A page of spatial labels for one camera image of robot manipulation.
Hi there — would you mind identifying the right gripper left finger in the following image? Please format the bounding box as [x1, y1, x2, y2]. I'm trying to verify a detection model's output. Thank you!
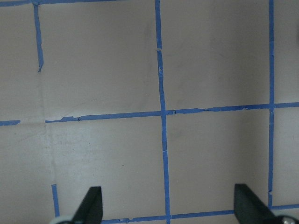
[71, 186, 103, 224]

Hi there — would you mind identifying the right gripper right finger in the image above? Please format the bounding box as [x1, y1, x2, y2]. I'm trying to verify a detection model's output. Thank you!
[234, 184, 276, 224]

